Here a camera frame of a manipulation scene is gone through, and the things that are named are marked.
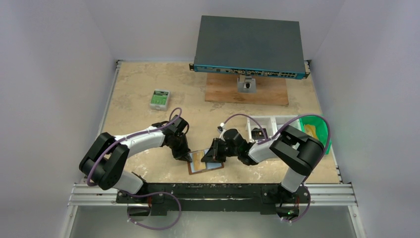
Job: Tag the white middle plastic bin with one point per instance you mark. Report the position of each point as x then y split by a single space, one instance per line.
279 121

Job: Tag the green white small box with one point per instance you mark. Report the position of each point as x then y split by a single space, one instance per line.
160 100

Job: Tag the black cards in left bin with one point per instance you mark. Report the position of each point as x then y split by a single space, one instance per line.
258 134

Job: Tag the grey blue network switch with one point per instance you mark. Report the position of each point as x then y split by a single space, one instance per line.
250 47

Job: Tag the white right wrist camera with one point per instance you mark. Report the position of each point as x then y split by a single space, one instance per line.
221 128

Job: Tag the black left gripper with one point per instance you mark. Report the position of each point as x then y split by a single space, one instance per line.
181 149

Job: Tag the white left plastic bin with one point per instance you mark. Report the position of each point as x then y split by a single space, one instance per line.
267 123

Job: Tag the beige gold card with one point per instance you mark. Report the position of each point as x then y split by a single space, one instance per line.
197 164

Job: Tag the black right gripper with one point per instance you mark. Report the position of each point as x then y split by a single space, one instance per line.
217 150

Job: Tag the yellow items in green bin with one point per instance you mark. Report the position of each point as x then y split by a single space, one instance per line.
311 130

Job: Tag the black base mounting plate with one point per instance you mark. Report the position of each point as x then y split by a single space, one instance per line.
264 198

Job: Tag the brown wooden board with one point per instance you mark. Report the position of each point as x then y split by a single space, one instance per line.
223 88

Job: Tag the brown leather card holder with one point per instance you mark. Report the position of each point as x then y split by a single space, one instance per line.
210 166

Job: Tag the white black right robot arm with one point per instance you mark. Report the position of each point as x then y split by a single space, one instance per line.
299 151

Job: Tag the green plastic bin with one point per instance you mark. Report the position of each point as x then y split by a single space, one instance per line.
320 124

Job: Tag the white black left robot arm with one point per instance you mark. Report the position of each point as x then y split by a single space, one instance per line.
105 160

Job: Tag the white plastic bin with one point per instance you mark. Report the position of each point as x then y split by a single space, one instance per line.
279 121
267 123

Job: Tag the grey camera on mount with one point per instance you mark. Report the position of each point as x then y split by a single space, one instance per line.
246 84

